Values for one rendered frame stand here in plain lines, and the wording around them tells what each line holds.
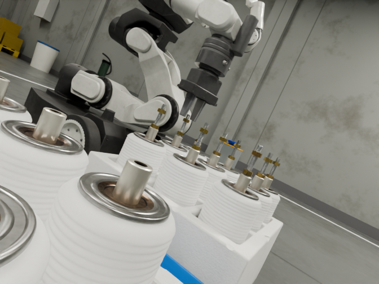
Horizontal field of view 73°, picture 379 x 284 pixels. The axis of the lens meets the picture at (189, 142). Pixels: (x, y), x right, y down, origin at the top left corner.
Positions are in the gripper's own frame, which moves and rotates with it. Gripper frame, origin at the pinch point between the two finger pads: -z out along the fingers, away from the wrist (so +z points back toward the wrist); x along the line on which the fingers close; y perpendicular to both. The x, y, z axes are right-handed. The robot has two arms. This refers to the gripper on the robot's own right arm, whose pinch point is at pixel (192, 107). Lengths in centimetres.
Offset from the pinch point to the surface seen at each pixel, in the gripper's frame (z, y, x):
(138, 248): -13, 43, 31
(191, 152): -9.1, 15.9, 7.2
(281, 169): -10, -133, -278
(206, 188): -16.0, 15.0, -2.4
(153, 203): -11.0, 38.7, 28.1
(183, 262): -25.2, 28.2, 9.2
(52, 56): 1, -602, -40
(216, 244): -19.4, 31.5, 7.8
